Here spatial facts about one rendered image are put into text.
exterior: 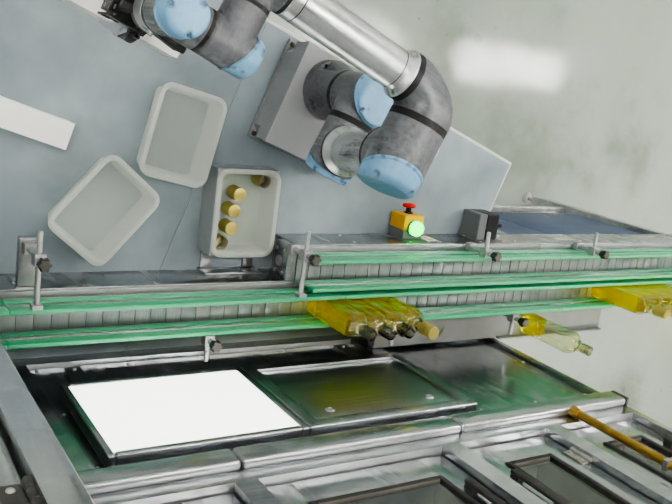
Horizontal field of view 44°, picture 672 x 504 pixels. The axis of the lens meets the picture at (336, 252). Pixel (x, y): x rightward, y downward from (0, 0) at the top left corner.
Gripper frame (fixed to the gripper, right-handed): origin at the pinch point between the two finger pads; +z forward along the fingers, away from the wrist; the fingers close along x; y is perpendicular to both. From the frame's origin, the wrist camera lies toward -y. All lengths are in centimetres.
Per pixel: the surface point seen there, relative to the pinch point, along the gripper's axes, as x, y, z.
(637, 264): -13, -202, 21
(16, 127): 28.9, 2.7, 27.4
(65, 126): 24.4, -6.5, 27.4
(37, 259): 51, -8, 11
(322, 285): 34, -78, 15
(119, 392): 71, -33, 3
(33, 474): 53, 16, -86
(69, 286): 57, -20, 22
